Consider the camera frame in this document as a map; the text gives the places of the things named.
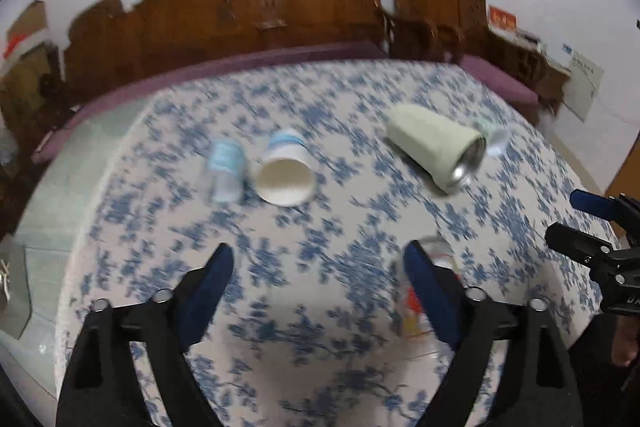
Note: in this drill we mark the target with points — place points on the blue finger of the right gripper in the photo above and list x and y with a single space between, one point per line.
603 207

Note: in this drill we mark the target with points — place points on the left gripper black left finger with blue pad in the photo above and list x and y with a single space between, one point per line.
101 387

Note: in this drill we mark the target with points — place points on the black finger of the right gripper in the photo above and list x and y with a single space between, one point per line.
580 247

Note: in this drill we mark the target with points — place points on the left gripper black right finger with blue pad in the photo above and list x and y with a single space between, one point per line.
522 348

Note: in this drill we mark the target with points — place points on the printed clear glass cup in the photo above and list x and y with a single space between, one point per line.
429 291

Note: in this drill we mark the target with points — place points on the clear plastic labelled cup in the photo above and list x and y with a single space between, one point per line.
224 172

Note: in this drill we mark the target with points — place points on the white blue paper cup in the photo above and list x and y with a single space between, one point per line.
284 175

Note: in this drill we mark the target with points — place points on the grey metal item on floor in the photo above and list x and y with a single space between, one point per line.
16 305

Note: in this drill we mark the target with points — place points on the purple armchair cushion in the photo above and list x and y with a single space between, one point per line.
507 87

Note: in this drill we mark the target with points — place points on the cream insulated steel mug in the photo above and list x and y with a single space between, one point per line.
449 152

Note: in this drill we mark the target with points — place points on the red sign on side table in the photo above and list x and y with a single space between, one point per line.
502 20

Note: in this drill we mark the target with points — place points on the carved wooden armchair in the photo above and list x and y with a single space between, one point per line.
448 30

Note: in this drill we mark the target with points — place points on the blue floral tablecloth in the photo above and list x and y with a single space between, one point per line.
308 331

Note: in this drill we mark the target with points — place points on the stacked cardboard boxes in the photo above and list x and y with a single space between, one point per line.
30 54

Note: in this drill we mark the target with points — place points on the carved wooden sofa bench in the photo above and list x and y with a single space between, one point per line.
111 46

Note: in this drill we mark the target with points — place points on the white wall electrical box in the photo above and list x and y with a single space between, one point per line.
584 85

